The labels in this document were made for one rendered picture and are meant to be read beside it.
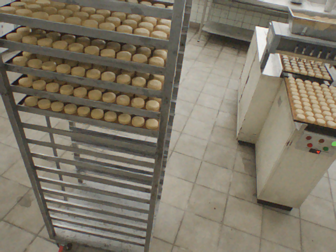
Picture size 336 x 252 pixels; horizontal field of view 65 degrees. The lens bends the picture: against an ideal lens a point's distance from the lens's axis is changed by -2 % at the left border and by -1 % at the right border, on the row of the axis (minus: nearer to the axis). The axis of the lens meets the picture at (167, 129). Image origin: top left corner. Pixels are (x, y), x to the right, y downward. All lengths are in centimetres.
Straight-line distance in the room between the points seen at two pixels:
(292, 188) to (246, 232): 48
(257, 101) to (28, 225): 209
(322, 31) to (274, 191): 127
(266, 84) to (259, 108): 25
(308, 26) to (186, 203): 165
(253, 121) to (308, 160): 79
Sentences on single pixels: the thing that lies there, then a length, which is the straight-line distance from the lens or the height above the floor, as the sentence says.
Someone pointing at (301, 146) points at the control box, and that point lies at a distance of 194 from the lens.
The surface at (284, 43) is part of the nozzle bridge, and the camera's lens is 243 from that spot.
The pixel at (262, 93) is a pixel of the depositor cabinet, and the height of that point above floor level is 66.
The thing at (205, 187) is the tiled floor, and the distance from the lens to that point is 239.
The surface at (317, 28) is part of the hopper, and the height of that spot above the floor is 126.
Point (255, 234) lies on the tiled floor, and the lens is 227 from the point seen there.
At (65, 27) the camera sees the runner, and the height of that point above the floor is 150.
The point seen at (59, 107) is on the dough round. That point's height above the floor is 115.
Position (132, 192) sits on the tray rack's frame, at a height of 15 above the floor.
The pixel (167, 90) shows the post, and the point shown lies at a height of 136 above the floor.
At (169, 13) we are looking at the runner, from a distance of 82.
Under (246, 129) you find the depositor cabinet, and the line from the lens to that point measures 273.
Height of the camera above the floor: 182
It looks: 40 degrees down
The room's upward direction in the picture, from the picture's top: 8 degrees clockwise
